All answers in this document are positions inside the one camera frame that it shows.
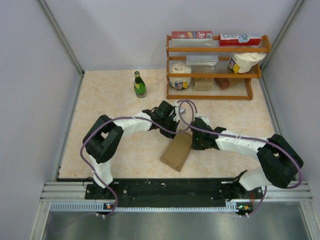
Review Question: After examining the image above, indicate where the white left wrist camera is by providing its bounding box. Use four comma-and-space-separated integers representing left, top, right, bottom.
174, 101, 186, 116

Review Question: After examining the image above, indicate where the brown red block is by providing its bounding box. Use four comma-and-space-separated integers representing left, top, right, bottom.
214, 78, 231, 90

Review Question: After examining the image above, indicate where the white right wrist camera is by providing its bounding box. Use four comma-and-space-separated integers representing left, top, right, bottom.
196, 115, 210, 125

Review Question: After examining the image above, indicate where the green glass bottle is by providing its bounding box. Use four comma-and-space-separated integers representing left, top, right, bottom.
133, 71, 147, 98

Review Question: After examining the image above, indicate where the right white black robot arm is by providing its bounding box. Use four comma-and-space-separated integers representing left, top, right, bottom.
190, 117, 304, 198

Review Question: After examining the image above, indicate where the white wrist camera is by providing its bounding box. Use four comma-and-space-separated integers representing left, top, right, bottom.
174, 101, 186, 116
196, 115, 210, 125

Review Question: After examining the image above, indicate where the wooden shelf rack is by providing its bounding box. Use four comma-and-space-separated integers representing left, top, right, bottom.
166, 34, 272, 101

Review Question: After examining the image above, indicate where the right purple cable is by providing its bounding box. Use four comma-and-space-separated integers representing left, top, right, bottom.
176, 100, 305, 218

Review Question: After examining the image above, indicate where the red white wrap box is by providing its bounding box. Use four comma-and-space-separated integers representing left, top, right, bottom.
218, 33, 262, 47

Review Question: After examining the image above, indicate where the large white flour bag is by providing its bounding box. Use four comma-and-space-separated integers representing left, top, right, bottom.
228, 52, 266, 74

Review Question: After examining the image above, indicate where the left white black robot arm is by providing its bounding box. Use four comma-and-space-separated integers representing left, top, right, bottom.
80, 100, 180, 199

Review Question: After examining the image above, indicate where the tan block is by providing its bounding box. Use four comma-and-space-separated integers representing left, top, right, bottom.
193, 77, 213, 91

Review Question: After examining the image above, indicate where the red foil box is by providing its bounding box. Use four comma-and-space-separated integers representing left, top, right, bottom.
171, 31, 213, 40

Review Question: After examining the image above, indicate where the purple cable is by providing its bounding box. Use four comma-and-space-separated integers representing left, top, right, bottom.
79, 99, 198, 220
176, 100, 305, 218

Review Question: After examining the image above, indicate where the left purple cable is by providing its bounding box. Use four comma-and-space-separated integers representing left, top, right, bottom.
79, 99, 198, 220

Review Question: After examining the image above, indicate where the white bag left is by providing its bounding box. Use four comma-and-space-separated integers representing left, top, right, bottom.
169, 61, 193, 91

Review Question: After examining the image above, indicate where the silver foil box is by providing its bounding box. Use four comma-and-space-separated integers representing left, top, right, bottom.
186, 55, 219, 66

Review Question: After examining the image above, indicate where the brown cardboard box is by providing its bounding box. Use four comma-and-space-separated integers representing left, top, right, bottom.
160, 132, 192, 172

